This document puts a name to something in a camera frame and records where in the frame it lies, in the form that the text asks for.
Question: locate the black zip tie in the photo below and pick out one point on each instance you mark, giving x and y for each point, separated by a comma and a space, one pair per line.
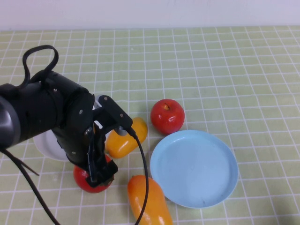
28, 168

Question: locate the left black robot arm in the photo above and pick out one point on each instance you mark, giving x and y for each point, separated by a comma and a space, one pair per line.
30, 112

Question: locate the yellow toy mango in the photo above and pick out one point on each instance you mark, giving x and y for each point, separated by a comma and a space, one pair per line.
124, 145

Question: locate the orange toy mango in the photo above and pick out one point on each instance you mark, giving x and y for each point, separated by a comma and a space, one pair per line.
155, 199

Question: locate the red apple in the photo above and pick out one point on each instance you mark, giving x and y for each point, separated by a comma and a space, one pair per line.
167, 117
80, 178

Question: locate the light blue round plate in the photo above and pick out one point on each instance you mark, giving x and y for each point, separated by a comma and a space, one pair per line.
194, 168

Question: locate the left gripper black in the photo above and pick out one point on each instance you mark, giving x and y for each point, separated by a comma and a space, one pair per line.
76, 112

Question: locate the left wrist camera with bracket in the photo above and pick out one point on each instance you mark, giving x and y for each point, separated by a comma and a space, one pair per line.
114, 111

